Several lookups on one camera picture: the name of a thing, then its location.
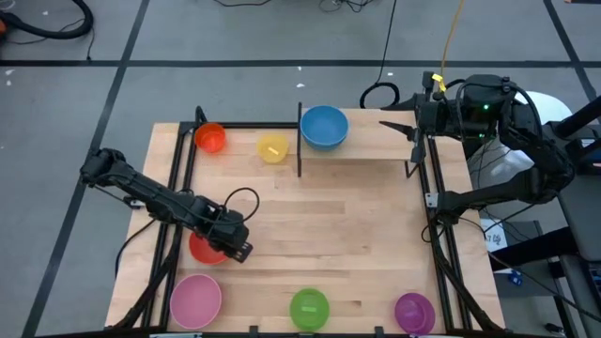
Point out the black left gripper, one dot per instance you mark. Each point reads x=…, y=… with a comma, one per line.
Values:
x=220, y=225

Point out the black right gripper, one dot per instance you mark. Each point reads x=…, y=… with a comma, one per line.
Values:
x=434, y=117

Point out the large red bowl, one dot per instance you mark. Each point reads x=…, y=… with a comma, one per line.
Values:
x=202, y=253

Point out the large pink bowl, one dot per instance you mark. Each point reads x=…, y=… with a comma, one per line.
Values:
x=195, y=302

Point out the large blue bowl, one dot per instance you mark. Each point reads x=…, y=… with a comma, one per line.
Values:
x=324, y=124

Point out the small green bowl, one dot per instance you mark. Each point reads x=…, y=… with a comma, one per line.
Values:
x=310, y=300

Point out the small yellow bowl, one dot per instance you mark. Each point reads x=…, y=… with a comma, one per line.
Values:
x=272, y=143

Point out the small orange bowl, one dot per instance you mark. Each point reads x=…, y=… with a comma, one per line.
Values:
x=210, y=138

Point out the small purple bowl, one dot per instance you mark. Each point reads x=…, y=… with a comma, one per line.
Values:
x=413, y=312

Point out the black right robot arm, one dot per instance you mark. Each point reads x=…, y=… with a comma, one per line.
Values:
x=493, y=195

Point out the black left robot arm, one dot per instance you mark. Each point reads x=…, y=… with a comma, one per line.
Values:
x=141, y=188

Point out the wooden shelf with black legs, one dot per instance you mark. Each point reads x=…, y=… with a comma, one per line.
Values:
x=375, y=145

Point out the white plastic chair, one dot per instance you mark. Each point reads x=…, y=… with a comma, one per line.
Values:
x=549, y=110

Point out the white paper sheet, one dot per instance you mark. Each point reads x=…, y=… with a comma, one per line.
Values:
x=495, y=241

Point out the black box on side table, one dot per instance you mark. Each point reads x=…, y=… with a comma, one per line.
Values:
x=584, y=157

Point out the small blue object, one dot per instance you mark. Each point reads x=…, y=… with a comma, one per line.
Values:
x=515, y=278

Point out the grey side table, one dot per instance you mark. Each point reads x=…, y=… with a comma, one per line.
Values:
x=587, y=220

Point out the black aluminium table frame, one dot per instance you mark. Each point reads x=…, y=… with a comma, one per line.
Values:
x=263, y=125

